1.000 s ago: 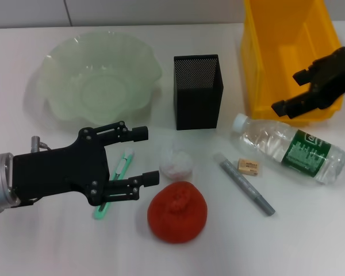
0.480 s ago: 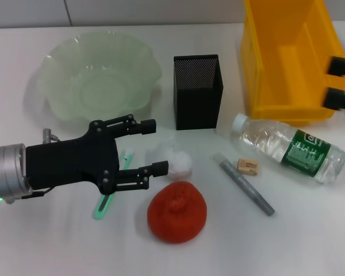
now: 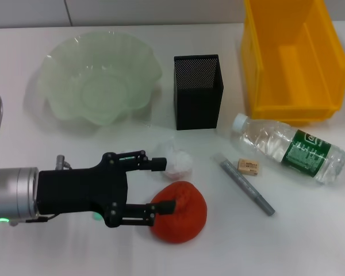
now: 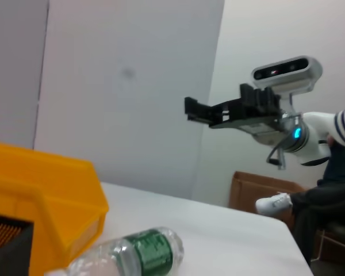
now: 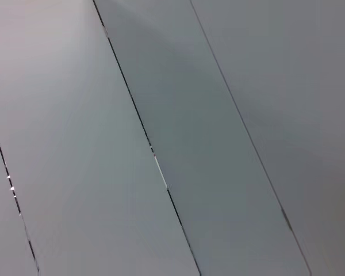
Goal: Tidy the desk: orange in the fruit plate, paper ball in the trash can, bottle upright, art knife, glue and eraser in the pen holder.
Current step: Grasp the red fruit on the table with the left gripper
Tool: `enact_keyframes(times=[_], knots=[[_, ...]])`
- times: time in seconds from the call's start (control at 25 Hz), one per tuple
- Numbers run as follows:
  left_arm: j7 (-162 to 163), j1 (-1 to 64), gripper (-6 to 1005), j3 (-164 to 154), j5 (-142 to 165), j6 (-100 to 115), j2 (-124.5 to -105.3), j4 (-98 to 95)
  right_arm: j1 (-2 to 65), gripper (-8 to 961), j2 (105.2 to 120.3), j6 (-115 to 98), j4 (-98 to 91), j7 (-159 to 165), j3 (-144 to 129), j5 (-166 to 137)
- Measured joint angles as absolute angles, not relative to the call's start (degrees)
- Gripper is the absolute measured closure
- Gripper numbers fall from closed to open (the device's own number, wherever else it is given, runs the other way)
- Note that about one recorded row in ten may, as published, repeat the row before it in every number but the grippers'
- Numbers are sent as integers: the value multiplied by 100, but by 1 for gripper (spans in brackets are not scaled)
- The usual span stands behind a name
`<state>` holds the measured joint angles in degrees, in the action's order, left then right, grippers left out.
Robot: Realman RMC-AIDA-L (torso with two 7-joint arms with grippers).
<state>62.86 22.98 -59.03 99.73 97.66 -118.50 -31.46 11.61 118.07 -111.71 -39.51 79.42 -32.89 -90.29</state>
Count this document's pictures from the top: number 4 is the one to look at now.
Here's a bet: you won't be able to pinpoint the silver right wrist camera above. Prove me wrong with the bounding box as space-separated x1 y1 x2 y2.
251 55 323 116

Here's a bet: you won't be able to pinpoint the white sneaker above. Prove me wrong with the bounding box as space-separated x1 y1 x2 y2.
255 192 293 216

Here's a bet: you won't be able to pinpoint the yellow plastic bin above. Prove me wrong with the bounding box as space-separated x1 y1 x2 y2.
0 140 110 276

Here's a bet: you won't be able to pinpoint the black mesh pen holder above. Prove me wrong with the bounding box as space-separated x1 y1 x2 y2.
0 212 35 276

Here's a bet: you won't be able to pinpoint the seated person dark clothes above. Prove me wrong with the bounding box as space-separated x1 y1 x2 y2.
287 135 345 268

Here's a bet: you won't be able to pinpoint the clear water bottle green label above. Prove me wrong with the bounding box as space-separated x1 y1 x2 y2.
44 226 185 276

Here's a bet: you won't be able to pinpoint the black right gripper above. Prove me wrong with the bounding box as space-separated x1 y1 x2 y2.
185 83 284 147

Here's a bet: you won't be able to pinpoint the brown cardboard box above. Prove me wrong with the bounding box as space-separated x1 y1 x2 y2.
228 171 310 231

